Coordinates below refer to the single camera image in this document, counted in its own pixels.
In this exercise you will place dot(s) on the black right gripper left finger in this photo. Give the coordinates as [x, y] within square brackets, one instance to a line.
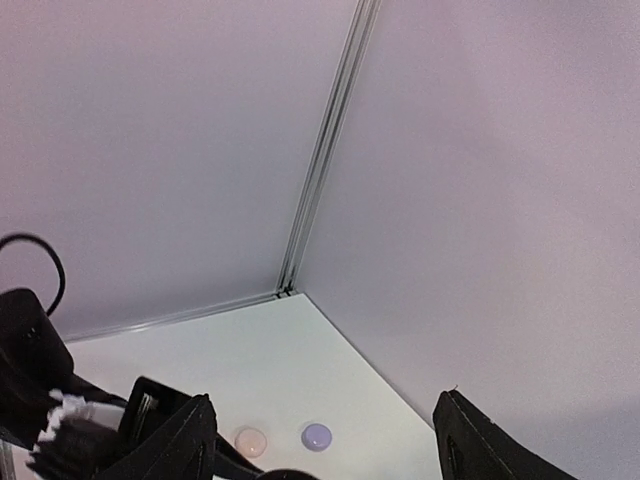
[162, 436]

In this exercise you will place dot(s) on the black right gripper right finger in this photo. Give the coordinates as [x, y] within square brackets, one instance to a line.
[472, 447]

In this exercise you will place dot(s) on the black earbud charging case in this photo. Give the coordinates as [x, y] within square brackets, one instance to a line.
[285, 474]

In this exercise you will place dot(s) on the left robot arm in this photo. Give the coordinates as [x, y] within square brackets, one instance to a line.
[34, 362]

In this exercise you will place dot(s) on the pink earbud charging case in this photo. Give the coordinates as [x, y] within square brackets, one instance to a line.
[250, 442]

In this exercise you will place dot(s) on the purple earbud charging case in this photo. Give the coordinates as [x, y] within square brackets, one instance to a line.
[316, 437]

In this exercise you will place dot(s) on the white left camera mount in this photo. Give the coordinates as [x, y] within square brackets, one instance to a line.
[71, 407]

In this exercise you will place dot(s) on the aluminium back table rail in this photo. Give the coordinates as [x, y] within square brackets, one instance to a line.
[193, 314]

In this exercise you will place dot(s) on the aluminium left corner post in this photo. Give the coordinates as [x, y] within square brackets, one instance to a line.
[353, 52]

